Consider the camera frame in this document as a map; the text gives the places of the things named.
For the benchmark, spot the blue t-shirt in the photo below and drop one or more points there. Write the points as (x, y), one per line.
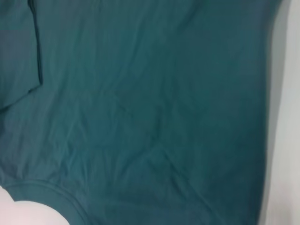
(150, 93)

